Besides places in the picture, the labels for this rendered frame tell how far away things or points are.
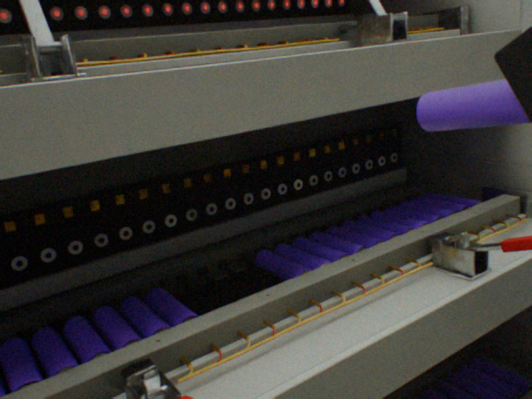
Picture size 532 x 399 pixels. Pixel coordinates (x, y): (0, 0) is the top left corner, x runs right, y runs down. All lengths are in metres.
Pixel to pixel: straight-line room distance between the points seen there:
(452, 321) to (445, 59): 0.22
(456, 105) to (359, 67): 0.18
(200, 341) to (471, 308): 0.21
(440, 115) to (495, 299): 0.24
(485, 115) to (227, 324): 0.20
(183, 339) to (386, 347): 0.13
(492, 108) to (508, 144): 0.36
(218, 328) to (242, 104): 0.15
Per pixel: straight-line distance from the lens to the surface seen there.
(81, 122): 0.30
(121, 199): 0.43
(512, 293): 0.47
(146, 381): 0.28
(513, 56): 0.21
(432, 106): 0.24
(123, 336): 0.36
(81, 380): 0.32
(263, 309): 0.35
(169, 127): 0.31
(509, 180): 0.59
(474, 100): 0.23
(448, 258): 0.44
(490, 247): 0.42
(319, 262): 0.42
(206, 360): 0.34
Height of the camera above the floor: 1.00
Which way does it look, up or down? 3 degrees up
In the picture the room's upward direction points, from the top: 18 degrees counter-clockwise
